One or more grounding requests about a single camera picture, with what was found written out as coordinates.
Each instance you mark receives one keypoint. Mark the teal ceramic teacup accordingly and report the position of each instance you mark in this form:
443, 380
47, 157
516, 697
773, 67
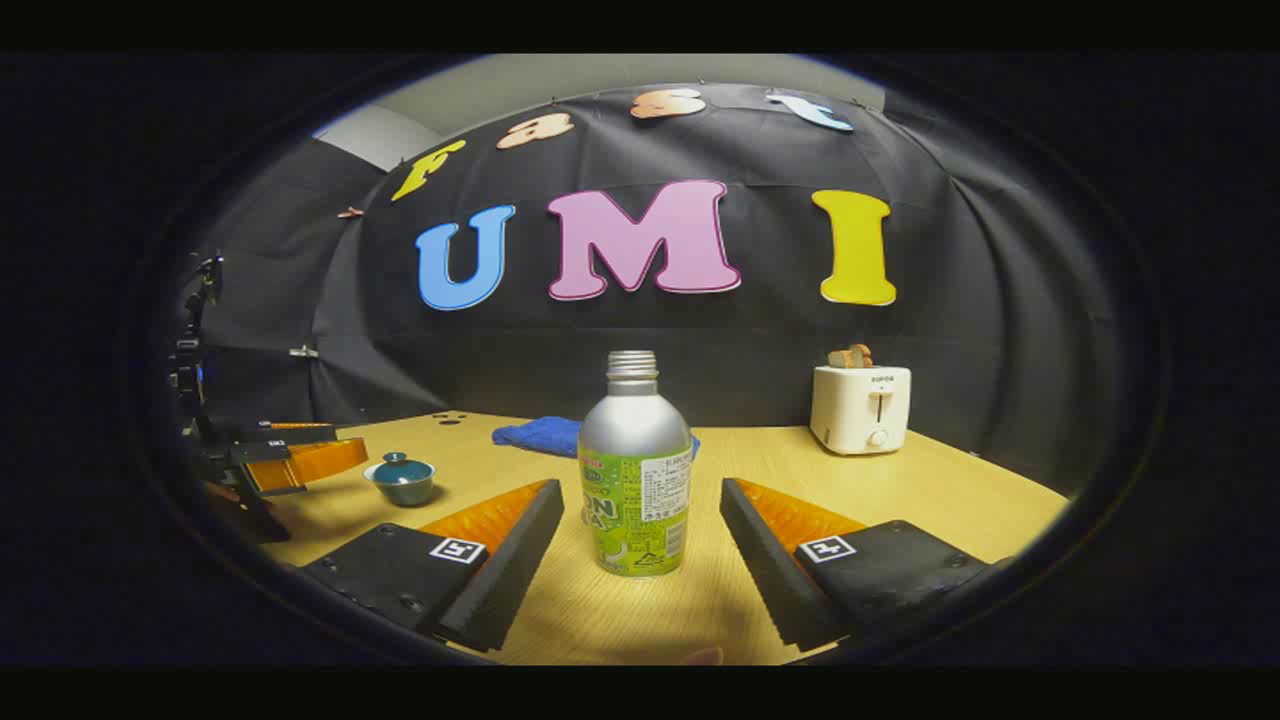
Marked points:
402, 488

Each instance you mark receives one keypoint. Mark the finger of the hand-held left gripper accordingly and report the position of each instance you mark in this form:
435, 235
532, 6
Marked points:
290, 432
310, 465

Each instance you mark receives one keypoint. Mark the teal teacup lid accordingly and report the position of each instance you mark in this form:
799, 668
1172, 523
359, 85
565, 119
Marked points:
394, 461

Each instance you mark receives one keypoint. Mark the bread slice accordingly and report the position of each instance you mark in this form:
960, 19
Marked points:
850, 356

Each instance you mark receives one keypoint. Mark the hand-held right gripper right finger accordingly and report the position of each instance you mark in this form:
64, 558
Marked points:
770, 570

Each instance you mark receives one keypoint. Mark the metal clip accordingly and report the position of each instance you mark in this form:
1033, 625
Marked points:
303, 351

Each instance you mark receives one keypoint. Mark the black backdrop cloth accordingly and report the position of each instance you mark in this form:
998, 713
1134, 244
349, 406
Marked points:
700, 340

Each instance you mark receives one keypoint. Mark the blue cloth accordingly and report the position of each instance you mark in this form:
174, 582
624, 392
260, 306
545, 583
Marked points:
540, 435

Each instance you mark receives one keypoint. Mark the white toaster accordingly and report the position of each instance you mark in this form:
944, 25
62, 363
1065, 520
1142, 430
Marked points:
858, 410

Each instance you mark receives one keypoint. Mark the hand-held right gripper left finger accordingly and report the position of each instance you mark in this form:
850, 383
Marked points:
510, 570

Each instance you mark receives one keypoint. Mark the silver green-label water bottle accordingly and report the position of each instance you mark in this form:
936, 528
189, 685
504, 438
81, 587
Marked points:
634, 470

